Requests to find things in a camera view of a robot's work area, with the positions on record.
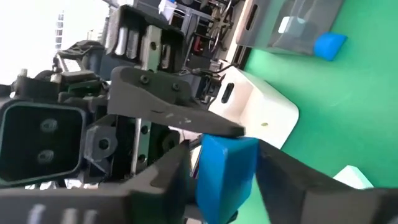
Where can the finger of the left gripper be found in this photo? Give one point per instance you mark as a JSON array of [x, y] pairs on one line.
[[155, 99]]

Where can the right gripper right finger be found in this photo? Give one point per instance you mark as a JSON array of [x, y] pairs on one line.
[[311, 199]]

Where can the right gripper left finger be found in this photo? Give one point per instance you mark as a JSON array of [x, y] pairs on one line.
[[93, 205]]

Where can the blue block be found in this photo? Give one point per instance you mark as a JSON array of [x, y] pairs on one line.
[[224, 180], [329, 46]]

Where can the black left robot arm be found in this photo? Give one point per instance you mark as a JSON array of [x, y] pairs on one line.
[[81, 53]]

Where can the background equipment rack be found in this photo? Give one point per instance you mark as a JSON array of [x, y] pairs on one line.
[[199, 18]]

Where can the green felt table mat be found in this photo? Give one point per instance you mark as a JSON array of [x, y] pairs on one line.
[[342, 109]]

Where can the frosted translucent plastic bin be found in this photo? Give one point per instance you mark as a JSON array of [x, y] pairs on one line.
[[267, 105]]

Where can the dark grey plastic bin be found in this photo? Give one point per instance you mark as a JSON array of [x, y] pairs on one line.
[[264, 31]]

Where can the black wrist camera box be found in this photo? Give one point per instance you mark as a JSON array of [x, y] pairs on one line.
[[40, 140]]

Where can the black aluminium table frame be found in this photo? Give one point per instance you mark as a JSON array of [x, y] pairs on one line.
[[241, 54]]

